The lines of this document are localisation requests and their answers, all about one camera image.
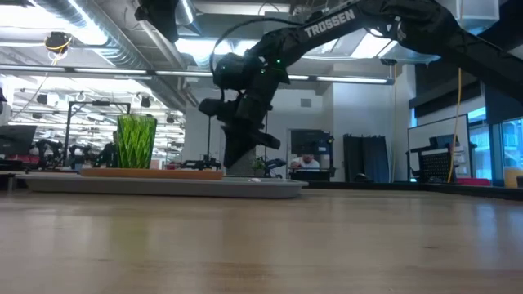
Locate black gantry frame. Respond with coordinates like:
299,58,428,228
63,100,132,167
206,115,213,161

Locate dark computer monitor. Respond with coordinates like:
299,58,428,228
0,124,38,157

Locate long ceiling light strip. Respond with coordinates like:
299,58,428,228
0,64,396,86

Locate orange round plate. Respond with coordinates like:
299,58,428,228
80,167,225,181

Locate yellow hanging cable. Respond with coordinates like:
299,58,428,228
446,67,463,184

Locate silver ventilation duct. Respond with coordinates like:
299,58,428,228
34,0,197,108

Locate yellow box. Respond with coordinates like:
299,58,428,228
503,166,523,189

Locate red flat object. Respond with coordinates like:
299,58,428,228
455,176,493,188

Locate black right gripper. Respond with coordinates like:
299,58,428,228
198,79,282,177

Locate black perforated cart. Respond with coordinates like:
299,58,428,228
405,134,477,184

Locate person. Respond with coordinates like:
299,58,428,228
94,130,119,168
289,154,322,171

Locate whiteboard on stand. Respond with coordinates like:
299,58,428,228
407,114,471,183

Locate yellow cable reel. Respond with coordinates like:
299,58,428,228
43,31,74,55

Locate green ribbed glass cup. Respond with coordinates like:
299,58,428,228
116,114,158,170

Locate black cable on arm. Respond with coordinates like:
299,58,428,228
209,16,292,77

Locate grey plastic tray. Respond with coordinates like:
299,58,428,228
16,173,309,200

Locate dark curtain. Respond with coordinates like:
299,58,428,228
342,133,390,184

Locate dark cabinet with screen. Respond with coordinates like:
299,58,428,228
288,128,337,182

